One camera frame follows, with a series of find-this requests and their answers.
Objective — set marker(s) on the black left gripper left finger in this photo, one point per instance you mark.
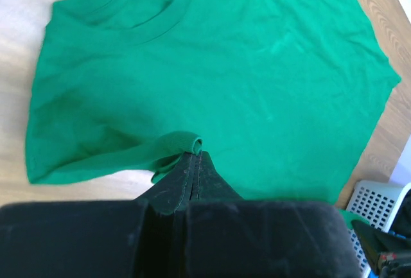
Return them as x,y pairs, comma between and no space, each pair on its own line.
106,238

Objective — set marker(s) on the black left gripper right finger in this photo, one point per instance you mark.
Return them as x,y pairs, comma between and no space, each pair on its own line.
218,234

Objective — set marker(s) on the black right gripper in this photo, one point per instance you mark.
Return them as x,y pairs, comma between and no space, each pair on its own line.
388,255

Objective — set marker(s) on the white plastic laundry basket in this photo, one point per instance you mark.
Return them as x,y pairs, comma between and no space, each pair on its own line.
383,206

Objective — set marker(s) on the green t shirt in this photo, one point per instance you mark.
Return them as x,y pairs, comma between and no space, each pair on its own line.
283,94

